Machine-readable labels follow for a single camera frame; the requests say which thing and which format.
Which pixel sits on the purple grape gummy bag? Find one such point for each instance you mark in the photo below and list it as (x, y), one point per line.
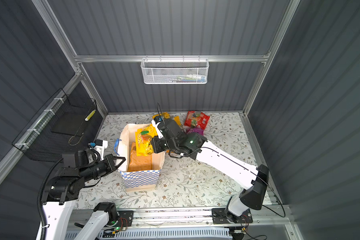
(195, 130)

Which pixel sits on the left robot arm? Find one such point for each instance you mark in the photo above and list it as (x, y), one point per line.
(61, 186)

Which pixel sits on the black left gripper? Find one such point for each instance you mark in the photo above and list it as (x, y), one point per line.
(111, 163)

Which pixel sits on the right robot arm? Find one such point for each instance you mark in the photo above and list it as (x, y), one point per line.
(252, 179)

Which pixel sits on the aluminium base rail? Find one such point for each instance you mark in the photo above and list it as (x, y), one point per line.
(202, 217)

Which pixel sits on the white wire mesh basket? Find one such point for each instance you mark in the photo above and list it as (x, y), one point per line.
(175, 72)

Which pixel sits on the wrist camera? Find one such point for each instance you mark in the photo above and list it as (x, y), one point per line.
(159, 124)
(82, 158)

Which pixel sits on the white vented cover strip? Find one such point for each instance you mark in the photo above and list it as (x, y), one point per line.
(199, 233)

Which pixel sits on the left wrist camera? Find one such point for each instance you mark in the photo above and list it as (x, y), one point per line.
(82, 158)

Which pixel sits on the brown paper snack bag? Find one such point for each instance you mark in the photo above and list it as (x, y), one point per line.
(139, 163)

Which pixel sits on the yellow green marker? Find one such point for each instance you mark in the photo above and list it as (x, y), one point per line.
(90, 115)

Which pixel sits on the red fruit gummy bag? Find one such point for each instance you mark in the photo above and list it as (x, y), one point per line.
(195, 119)

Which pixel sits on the black wire basket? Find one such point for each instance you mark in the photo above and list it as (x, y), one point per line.
(60, 128)

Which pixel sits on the white blue checkered paper bag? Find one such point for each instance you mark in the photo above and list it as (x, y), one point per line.
(141, 180)

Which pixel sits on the yellow gummy bag far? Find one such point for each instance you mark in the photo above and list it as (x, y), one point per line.
(165, 115)

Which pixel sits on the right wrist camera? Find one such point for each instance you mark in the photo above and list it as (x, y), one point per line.
(159, 124)

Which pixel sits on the yellow mango gummy bag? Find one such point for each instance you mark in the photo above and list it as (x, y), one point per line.
(143, 140)

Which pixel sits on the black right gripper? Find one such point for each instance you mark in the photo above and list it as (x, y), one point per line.
(155, 144)

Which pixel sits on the yellow gummy bag near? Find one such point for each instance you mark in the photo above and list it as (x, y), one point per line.
(177, 120)

